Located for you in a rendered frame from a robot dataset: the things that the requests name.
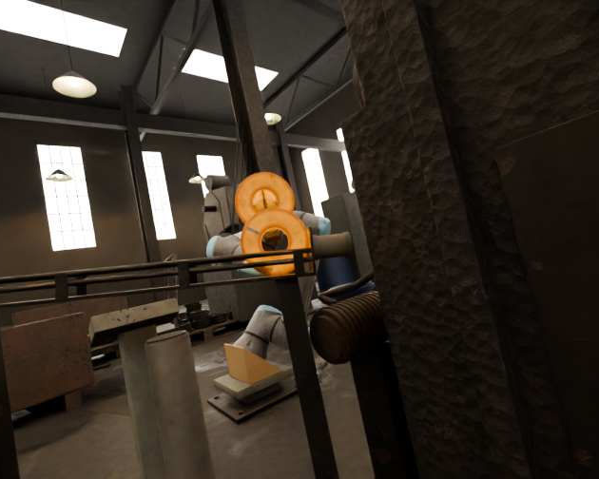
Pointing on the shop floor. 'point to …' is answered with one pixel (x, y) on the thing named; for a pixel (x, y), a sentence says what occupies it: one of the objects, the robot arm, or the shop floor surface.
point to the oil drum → (334, 273)
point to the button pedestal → (138, 373)
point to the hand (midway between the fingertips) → (263, 195)
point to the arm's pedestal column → (269, 396)
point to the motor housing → (369, 378)
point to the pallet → (202, 322)
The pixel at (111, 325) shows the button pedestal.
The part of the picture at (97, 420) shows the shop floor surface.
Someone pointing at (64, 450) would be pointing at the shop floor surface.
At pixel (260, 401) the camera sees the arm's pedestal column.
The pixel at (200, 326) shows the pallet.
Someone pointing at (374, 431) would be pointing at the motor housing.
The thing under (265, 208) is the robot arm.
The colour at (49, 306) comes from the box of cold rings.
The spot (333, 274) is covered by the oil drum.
